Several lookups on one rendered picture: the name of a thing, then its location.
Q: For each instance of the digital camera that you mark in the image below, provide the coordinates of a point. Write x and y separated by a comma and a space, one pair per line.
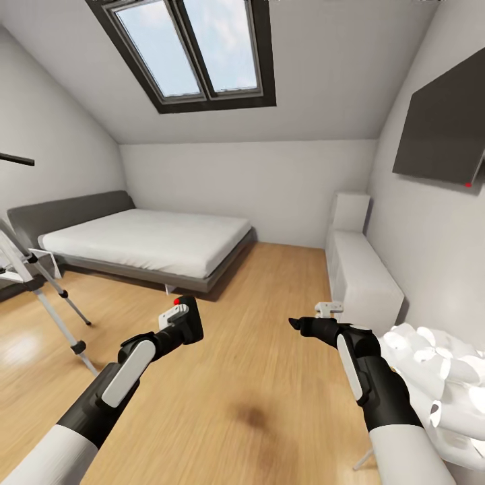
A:
193, 316

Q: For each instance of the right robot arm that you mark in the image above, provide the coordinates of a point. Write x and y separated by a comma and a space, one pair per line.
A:
404, 452

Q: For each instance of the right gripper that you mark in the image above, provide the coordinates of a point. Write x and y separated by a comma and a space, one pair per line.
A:
312, 327

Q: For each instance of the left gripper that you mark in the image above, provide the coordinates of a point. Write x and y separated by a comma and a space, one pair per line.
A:
179, 333

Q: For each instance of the bookcase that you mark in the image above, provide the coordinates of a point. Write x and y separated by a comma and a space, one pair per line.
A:
357, 277

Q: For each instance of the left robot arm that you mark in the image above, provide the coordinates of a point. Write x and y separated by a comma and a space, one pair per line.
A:
64, 455

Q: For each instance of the fixed window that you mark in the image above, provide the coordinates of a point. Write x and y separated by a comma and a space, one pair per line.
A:
194, 55

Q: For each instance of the camera tripod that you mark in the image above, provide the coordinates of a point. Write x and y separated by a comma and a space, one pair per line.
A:
17, 272

